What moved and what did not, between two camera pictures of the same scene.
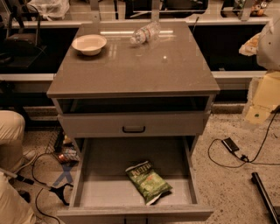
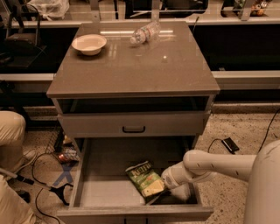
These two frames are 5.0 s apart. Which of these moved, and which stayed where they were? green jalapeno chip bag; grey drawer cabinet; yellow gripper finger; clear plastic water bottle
Moved: yellow gripper finger
Stayed: clear plastic water bottle; grey drawer cabinet; green jalapeno chip bag
